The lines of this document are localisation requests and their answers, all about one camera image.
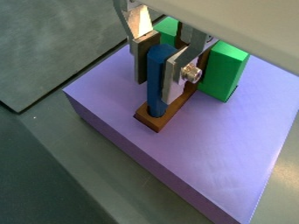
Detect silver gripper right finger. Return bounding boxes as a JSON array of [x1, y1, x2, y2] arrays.
[[161, 23, 218, 105]]

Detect blue hexagonal peg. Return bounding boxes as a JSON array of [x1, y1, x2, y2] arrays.
[[146, 44, 176, 117]]

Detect purple rectangular base block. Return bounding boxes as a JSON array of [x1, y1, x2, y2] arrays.
[[64, 48, 299, 224]]

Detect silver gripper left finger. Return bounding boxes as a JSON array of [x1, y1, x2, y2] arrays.
[[112, 0, 160, 84]]

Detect brown L-shaped socket board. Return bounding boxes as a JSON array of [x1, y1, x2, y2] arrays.
[[133, 29, 213, 134]]

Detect green block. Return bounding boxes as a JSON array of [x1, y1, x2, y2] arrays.
[[153, 17, 249, 102]]

